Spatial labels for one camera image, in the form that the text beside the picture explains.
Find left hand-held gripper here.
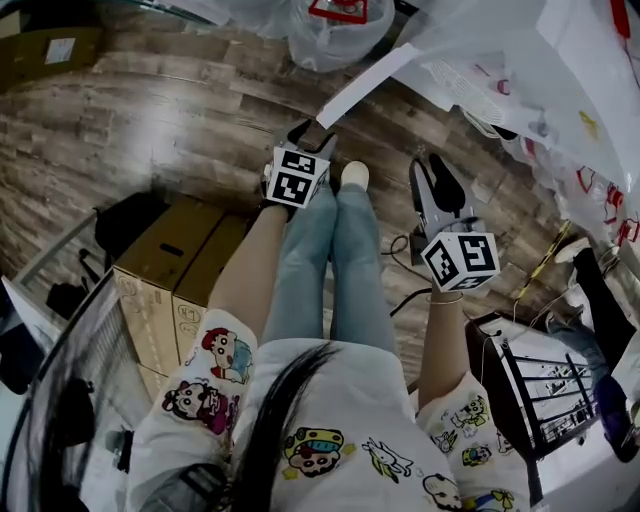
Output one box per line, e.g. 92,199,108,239
258,118,338,224

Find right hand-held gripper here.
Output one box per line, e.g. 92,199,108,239
408,151,502,293

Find person's right forearm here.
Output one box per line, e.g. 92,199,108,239
416,288,469,409

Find person's left forearm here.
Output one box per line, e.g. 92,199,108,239
213,202,294,324

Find person's right white shoe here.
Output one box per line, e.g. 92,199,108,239
339,160,371,191

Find yellow black striped floor tape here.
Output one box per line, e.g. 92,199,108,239
514,219,574,301

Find light blue jeans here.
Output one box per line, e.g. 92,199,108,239
260,182,400,359

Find perforated cardboard box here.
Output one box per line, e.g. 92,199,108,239
171,213,250,367
111,196,227,377

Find white cartoon print shirt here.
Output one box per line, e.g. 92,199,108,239
123,307,537,512

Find plain cardboard box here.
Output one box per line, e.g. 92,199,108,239
135,360,172,402

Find cardboard box with white label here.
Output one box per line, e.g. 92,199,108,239
0,24,105,95

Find clear water jug red handle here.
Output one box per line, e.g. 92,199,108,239
614,211,640,252
588,178,632,227
522,133,602,202
286,0,397,73

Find black floor cable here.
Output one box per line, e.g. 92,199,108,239
381,233,432,320

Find black metal frame rack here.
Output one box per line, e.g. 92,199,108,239
463,311,602,507

